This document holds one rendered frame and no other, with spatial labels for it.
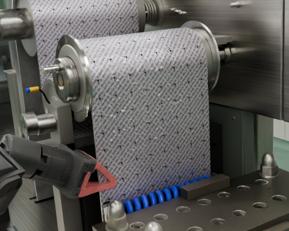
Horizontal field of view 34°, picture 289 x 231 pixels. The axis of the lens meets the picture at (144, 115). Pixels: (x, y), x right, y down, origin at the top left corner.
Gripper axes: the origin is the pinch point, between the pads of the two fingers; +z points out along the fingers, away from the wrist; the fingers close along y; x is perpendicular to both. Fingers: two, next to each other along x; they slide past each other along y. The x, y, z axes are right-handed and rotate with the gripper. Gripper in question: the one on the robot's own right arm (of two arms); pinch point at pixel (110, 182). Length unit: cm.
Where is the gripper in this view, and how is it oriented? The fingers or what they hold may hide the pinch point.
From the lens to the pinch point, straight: 80.3
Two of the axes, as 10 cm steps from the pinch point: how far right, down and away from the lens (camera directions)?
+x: 3.6, -9.3, 0.1
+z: 7.7, 3.0, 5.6
